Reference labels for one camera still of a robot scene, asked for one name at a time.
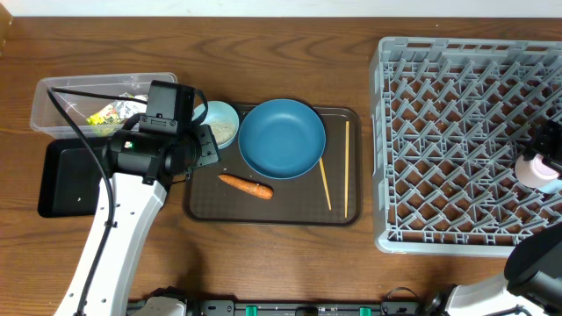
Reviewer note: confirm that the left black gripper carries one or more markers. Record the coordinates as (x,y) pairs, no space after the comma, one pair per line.
(205,133)

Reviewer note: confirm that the light blue cup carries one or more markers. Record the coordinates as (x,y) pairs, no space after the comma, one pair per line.
(552,187)

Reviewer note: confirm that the grey dishwasher rack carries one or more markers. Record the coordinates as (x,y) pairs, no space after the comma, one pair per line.
(449,119)

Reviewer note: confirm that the black rectangular bin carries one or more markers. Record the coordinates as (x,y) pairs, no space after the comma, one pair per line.
(70,181)

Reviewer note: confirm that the pink cup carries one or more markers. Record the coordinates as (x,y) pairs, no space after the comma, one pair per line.
(534,173)

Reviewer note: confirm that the yellow snack wrapper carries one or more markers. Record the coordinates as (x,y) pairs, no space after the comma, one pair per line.
(107,116)

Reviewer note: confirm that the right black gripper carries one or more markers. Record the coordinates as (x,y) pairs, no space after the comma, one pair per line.
(543,143)

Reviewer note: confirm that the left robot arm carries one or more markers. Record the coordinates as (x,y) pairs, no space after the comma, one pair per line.
(141,168)

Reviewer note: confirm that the clear plastic bin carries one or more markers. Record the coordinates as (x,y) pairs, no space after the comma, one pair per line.
(46,119)

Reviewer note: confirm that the long wooden chopstick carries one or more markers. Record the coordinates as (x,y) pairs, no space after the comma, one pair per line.
(346,171)

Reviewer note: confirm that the orange carrot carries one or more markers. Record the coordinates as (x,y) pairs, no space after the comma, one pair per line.
(254,189)

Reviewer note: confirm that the white tissue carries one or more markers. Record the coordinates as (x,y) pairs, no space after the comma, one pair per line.
(126,109)

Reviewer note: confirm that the dark brown serving tray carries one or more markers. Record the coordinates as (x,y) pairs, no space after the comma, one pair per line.
(297,201)

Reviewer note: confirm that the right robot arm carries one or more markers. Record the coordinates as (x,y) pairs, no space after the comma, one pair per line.
(531,281)

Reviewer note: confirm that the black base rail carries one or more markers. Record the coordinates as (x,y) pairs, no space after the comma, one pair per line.
(172,301)

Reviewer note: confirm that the dark blue plate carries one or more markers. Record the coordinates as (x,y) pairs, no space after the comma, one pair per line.
(282,139)

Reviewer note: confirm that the short wooden chopstick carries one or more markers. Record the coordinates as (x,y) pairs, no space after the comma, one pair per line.
(325,183)

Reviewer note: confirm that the light blue small bowl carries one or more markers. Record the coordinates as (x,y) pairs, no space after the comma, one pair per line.
(224,122)

